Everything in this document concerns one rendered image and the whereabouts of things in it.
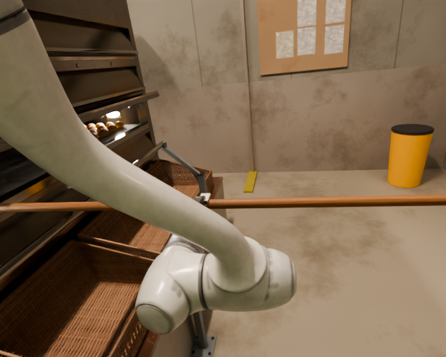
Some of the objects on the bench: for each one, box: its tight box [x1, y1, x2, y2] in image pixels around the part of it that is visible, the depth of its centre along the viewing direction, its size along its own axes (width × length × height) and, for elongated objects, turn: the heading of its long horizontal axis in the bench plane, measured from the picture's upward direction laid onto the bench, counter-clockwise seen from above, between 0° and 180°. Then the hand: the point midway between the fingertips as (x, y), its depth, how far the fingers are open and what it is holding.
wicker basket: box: [0, 239, 154, 357], centre depth 114 cm, size 49×56×28 cm
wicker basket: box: [77, 210, 173, 277], centre depth 167 cm, size 49×56×28 cm
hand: (204, 204), depth 84 cm, fingers closed on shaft, 3 cm apart
